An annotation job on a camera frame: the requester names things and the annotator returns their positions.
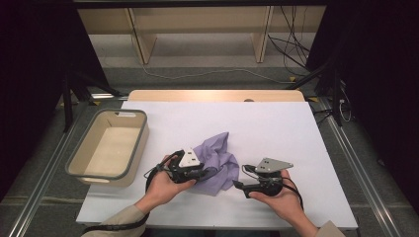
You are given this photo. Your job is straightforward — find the purple shorts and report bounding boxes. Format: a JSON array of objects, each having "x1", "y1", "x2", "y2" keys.
[{"x1": 192, "y1": 131, "x2": 240, "y2": 198}]

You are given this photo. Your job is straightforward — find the bundle of black cables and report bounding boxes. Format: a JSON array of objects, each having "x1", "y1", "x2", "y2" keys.
[{"x1": 267, "y1": 5, "x2": 312, "y2": 78}]

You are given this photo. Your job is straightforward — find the person's right hand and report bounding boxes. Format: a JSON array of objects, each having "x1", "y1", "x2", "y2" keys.
[{"x1": 248, "y1": 169, "x2": 312, "y2": 229}]

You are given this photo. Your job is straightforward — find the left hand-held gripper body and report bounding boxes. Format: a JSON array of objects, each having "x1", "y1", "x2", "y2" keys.
[{"x1": 165, "y1": 147, "x2": 207, "y2": 185}]

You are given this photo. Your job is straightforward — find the beige storage basket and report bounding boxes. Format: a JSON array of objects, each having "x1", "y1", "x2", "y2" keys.
[{"x1": 64, "y1": 108, "x2": 150, "y2": 189}]

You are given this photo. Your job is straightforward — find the white floor cable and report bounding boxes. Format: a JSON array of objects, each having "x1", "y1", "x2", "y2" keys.
[{"x1": 131, "y1": 19, "x2": 294, "y2": 85}]

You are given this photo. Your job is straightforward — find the beige wooden desk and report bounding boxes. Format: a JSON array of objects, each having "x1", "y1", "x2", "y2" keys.
[{"x1": 77, "y1": 5, "x2": 327, "y2": 65}]

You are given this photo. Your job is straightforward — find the white table cover sheet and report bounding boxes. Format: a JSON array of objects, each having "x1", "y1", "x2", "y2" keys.
[{"x1": 75, "y1": 101, "x2": 359, "y2": 231}]

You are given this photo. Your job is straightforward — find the aluminium floor rail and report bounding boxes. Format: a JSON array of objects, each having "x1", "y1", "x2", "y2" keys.
[
  {"x1": 7, "y1": 105, "x2": 97, "y2": 237},
  {"x1": 317, "y1": 98, "x2": 403, "y2": 237}
]

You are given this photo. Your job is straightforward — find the person's left hand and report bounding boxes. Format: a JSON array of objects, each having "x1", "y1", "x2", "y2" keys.
[{"x1": 134, "y1": 155, "x2": 198, "y2": 215}]

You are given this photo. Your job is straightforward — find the left hand-held gripper black cable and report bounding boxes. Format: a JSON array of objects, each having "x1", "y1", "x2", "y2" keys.
[{"x1": 80, "y1": 157, "x2": 186, "y2": 235}]

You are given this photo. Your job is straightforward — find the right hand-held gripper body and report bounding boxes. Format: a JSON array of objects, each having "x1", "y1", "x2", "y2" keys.
[{"x1": 241, "y1": 157, "x2": 294, "y2": 198}]

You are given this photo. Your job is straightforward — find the black frame bar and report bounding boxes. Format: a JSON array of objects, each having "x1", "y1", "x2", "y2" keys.
[{"x1": 72, "y1": 0, "x2": 330, "y2": 9}]

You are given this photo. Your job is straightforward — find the black metal stand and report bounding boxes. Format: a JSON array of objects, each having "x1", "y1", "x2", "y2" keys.
[
  {"x1": 286, "y1": 55, "x2": 345, "y2": 127},
  {"x1": 60, "y1": 70, "x2": 125, "y2": 132}
]

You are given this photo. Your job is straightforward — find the dark curtain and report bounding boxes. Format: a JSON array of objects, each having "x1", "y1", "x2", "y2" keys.
[
  {"x1": 0, "y1": 0, "x2": 110, "y2": 201},
  {"x1": 305, "y1": 0, "x2": 419, "y2": 215}
]

